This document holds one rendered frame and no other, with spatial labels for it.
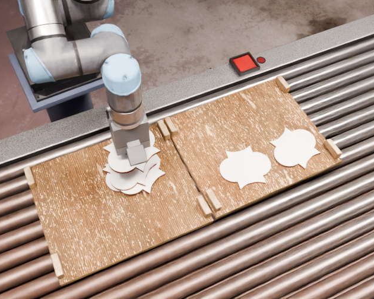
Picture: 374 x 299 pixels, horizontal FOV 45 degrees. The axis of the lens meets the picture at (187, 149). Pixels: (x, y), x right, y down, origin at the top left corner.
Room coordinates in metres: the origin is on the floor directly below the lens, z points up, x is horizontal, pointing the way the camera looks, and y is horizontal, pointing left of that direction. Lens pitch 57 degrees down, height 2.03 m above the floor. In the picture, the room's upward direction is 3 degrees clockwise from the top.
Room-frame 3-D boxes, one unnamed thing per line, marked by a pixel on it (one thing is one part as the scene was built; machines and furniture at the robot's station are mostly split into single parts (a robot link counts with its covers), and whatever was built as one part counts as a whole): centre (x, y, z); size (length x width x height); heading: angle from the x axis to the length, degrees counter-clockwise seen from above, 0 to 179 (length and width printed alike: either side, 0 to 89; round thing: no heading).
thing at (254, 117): (0.76, -0.18, 0.93); 0.41 x 0.35 x 0.02; 119
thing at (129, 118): (0.63, 0.14, 1.22); 0.08 x 0.08 x 0.05
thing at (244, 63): (1.07, -0.18, 0.92); 0.06 x 0.06 x 0.01; 28
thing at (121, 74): (0.63, 0.14, 1.30); 0.09 x 0.08 x 0.11; 21
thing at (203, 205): (0.53, -0.05, 0.95); 0.06 x 0.02 x 0.03; 27
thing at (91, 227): (0.56, 0.18, 0.93); 0.41 x 0.35 x 0.02; 117
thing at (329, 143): (0.73, -0.42, 0.95); 0.06 x 0.02 x 0.03; 29
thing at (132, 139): (0.61, 0.14, 1.14); 0.12 x 0.09 x 0.16; 22
